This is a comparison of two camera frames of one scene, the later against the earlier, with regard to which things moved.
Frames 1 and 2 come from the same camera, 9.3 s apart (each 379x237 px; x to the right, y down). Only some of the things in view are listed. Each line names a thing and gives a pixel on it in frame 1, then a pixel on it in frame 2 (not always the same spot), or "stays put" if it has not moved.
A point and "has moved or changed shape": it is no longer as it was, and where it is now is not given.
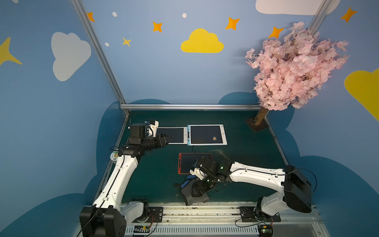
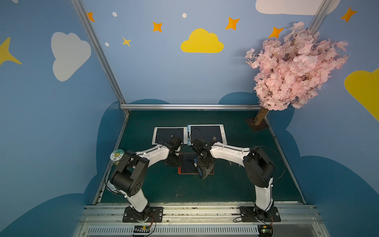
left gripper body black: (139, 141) → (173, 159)
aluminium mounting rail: (221, 221) stays put
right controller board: (265, 230) stays put
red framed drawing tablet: (186, 161) stays put
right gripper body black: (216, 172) → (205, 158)
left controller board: (141, 230) stays put
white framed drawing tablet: (179, 135) stays put
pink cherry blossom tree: (291, 71) stays put
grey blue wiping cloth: (186, 190) has moved or changed shape
